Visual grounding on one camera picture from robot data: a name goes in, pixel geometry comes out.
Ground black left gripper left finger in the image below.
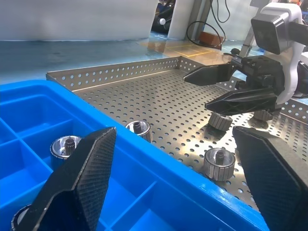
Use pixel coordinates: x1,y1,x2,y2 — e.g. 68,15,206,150
30,127,117,231

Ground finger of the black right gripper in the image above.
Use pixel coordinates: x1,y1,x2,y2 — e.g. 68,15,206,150
182,63,235,86
204,87,278,115

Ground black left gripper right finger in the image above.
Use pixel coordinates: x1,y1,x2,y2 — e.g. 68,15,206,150
232,126,308,231

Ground brown box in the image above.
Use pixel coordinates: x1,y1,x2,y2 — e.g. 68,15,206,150
199,31,223,51

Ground blue plastic compartment bin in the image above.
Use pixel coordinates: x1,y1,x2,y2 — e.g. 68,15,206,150
0,79,271,231

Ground white stand leg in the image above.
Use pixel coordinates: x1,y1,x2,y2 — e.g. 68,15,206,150
240,26,256,57

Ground perforated metal tray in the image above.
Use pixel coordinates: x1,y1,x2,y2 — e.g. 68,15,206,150
45,55,308,212

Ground narrow white board panel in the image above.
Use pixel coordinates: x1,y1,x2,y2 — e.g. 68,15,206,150
167,0,201,39

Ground large white board panel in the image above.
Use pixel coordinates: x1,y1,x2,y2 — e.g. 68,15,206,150
0,0,157,41

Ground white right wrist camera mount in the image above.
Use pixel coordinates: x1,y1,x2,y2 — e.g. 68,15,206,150
250,2,308,106

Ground looped black cable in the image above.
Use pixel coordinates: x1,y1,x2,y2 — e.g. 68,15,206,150
186,21,227,48

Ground hanging black cable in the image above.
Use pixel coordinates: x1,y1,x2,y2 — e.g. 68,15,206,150
210,0,231,24

